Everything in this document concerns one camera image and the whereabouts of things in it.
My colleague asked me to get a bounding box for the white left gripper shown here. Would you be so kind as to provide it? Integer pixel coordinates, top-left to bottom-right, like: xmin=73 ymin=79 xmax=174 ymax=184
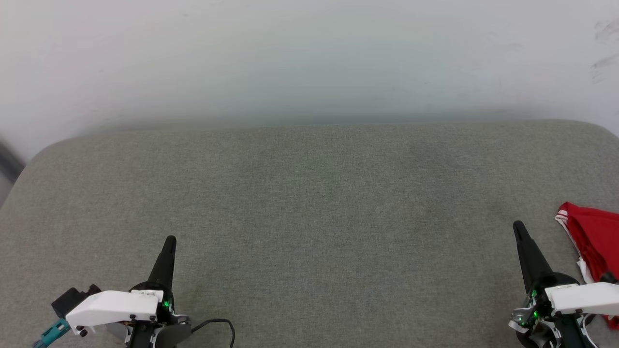
xmin=65 ymin=235 xmax=192 ymax=337

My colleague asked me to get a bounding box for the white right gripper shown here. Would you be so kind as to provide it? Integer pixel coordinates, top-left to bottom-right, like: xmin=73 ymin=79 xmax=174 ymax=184
xmin=508 ymin=220 xmax=619 ymax=335

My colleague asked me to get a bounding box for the red Bulls basketball jersey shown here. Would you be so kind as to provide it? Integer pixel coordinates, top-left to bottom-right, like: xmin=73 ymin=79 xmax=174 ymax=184
xmin=555 ymin=202 xmax=619 ymax=330

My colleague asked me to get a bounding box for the grey fabric sofa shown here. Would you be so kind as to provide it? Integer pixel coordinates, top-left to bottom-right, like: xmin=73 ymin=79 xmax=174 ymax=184
xmin=0 ymin=120 xmax=619 ymax=348

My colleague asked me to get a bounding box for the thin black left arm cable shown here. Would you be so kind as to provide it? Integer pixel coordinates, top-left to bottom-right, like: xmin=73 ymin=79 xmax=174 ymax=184
xmin=190 ymin=318 xmax=236 ymax=348

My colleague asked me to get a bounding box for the teal left camera connector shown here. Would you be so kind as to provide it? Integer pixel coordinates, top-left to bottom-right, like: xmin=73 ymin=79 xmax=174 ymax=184
xmin=33 ymin=318 xmax=71 ymax=348

